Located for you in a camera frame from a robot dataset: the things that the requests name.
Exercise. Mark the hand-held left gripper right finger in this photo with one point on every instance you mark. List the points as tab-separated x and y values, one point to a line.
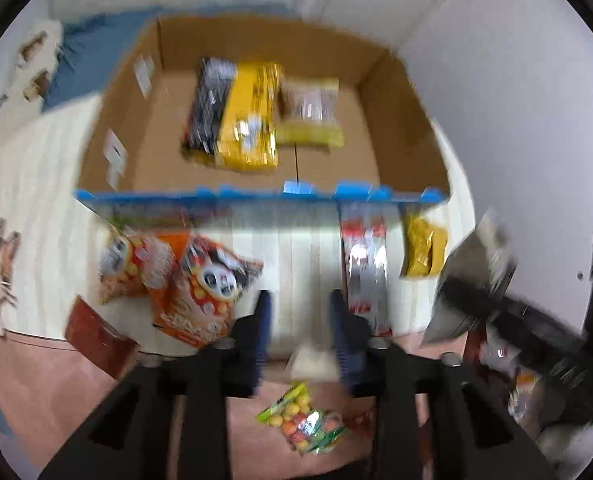
337	322

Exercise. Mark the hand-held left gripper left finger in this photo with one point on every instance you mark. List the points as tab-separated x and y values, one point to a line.
264	322

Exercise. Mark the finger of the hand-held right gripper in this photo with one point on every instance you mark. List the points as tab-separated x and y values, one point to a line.
516	317

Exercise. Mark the red and silver snack packet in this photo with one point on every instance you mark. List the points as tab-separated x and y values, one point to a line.
364	270

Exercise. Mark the orange panda snack packet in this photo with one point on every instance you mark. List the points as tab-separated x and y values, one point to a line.
206	285
131	265

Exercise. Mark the colourful candy bag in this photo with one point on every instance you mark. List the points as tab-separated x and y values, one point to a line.
296	417

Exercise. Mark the small yellow snack packet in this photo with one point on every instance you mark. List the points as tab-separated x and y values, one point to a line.
423	247

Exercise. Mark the cardboard box with blue print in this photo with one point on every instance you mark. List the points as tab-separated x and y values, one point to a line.
326	160

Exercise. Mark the dark red snack packet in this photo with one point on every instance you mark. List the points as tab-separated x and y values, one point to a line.
96	340

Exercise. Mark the clear orange snack packet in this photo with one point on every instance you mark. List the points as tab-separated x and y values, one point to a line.
524	390

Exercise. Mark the large yellow snack packet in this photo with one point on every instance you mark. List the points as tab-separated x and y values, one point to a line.
249	110

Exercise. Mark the clear yellow-edged snack packet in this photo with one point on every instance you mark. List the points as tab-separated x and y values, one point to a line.
309	105

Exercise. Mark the black snack packet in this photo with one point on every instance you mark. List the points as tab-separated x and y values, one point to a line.
209	105

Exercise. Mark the bear print pillow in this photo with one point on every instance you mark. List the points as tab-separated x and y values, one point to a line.
31	50

